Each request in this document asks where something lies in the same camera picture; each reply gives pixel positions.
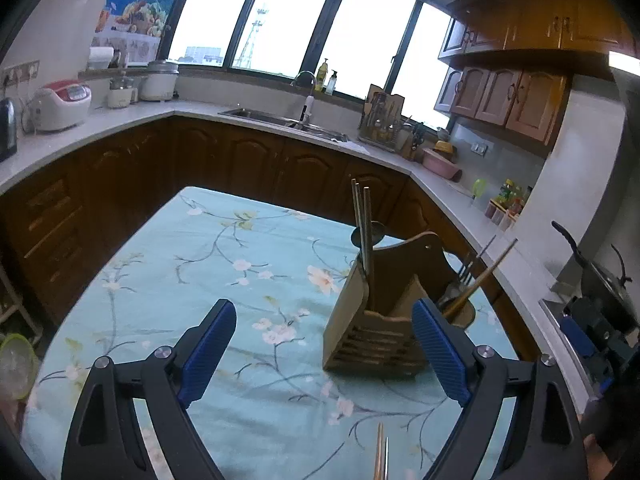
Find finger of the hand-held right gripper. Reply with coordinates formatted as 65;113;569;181
559;314;597;358

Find wooden utensil holder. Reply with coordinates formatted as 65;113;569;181
322;231;476;380

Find brown kitchen cabinets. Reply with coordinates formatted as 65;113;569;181
434;0;638;144
0;115;531;361

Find kitchen window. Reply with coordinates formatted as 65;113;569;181
167;0;452;129

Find small white pot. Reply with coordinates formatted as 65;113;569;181
107;77;138;109

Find metal fork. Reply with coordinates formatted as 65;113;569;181
440;252;478;311

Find brown upper kitchen cabinets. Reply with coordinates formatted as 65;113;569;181
434;0;638;144

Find dark ladle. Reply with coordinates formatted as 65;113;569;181
350;221;387;252

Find white and red rice cooker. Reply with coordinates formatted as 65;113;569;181
26;80;93;133

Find wall socket strip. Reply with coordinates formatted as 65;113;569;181
0;60;40;86

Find wall poster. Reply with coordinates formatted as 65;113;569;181
95;0;191;51

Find electric kettle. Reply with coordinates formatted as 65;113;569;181
0;97;19;162

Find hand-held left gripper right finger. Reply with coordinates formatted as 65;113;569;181
411;298;587;480

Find pink basin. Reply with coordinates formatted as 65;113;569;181
422;147;463;181

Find group of condiment bottles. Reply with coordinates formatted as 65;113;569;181
487;179;533;231

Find kitchen faucet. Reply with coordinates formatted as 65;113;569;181
291;71;319;129

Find kitchen sink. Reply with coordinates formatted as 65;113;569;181
219;106;351;144

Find wooden chopstick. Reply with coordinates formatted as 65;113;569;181
373;422;385;480

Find knife block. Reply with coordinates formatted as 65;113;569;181
400;121;427;161

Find black pan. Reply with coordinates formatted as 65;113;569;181
551;220;640;322

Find green plastic bowl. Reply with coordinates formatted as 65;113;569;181
0;332;41;401

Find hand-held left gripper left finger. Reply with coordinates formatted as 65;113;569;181
61;298;238;480

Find large white cooker pot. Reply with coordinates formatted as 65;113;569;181
140;60;180;102

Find brown lower kitchen cabinets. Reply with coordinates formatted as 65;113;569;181
0;115;531;361

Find floral teal tablecloth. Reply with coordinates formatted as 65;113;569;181
20;186;521;480

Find wooden dish rack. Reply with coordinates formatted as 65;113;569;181
359;84;405;147

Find wooden spoon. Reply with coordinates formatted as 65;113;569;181
442;238;519;322

